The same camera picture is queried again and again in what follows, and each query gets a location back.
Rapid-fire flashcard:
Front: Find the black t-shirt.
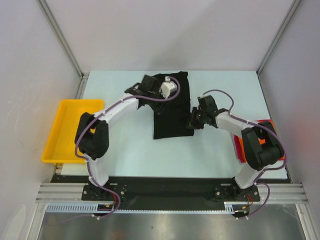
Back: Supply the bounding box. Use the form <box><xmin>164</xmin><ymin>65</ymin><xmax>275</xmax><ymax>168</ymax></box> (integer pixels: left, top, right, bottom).
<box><xmin>153</xmin><ymin>71</ymin><xmax>194</xmax><ymax>140</ymax></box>

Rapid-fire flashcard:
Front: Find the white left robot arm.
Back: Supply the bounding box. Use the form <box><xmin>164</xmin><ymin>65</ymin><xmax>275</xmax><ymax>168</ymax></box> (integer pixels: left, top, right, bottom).
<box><xmin>74</xmin><ymin>75</ymin><xmax>181</xmax><ymax>200</ymax></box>

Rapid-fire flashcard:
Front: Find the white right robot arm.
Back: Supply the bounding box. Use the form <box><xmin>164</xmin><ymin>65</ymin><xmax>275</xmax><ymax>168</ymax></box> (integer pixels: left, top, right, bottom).
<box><xmin>187</xmin><ymin>95</ymin><xmax>285</xmax><ymax>201</ymax></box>

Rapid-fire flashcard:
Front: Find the orange folded t-shirt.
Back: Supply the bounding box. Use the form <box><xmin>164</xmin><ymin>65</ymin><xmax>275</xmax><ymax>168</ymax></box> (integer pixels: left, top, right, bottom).
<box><xmin>239</xmin><ymin>121</ymin><xmax>285</xmax><ymax>169</ymax></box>

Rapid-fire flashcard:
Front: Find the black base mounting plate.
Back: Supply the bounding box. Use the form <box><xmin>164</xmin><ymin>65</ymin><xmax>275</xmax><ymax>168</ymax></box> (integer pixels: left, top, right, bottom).
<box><xmin>49</xmin><ymin>174</ymin><xmax>292</xmax><ymax>213</ymax></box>

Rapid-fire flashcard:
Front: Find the yellow plastic tray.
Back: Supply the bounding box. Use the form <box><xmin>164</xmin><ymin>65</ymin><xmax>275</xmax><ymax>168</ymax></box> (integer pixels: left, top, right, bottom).
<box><xmin>41</xmin><ymin>99</ymin><xmax>104</xmax><ymax>164</ymax></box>

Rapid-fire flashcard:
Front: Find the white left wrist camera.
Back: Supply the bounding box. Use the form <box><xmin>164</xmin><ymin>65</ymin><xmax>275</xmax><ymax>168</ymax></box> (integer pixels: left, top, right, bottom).
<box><xmin>159</xmin><ymin>76</ymin><xmax>178</xmax><ymax>99</ymax></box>

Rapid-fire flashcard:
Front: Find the grey slotted cable duct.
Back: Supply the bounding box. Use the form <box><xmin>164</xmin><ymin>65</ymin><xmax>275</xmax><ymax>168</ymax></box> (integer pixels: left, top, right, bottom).
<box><xmin>46</xmin><ymin>202</ymin><xmax>248</xmax><ymax>214</ymax></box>

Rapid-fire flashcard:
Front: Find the left aluminium corner post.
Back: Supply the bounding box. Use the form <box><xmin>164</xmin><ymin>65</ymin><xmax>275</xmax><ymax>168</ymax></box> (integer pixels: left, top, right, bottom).
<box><xmin>36</xmin><ymin>0</ymin><xmax>85</xmax><ymax>78</ymax></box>

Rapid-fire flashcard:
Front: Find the aluminium corner post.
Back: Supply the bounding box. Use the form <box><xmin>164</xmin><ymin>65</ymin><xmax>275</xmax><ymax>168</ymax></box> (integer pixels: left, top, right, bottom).
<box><xmin>36</xmin><ymin>0</ymin><xmax>85</xmax><ymax>78</ymax></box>
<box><xmin>256</xmin><ymin>0</ymin><xmax>304</xmax><ymax>77</ymax></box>

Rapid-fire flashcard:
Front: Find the right aluminium corner post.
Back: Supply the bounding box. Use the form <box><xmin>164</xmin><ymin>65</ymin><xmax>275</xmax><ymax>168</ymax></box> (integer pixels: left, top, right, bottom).
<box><xmin>256</xmin><ymin>0</ymin><xmax>304</xmax><ymax>77</ymax></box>

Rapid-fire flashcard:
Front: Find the aluminium frame rail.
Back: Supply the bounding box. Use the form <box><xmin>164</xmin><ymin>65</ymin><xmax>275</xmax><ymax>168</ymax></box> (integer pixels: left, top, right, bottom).
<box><xmin>36</xmin><ymin>183</ymin><xmax>308</xmax><ymax>207</ymax></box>

